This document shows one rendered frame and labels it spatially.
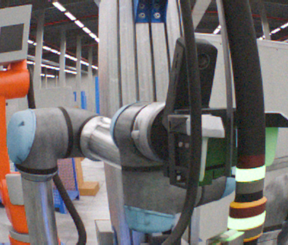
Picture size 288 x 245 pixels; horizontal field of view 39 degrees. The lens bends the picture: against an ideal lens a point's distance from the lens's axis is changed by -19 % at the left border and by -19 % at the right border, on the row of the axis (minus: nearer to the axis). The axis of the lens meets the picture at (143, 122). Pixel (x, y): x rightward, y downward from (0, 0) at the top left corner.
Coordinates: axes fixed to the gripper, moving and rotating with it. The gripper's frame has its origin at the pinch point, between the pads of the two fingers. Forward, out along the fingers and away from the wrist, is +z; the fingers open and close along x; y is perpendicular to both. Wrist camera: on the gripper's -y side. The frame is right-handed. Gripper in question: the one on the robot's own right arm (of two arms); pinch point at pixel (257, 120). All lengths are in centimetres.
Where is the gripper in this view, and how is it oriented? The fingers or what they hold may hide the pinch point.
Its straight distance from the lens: 42.2
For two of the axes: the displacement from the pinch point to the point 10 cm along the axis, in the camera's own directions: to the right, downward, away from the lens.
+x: -9.3, 0.7, -3.5
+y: 0.6, 10.0, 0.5
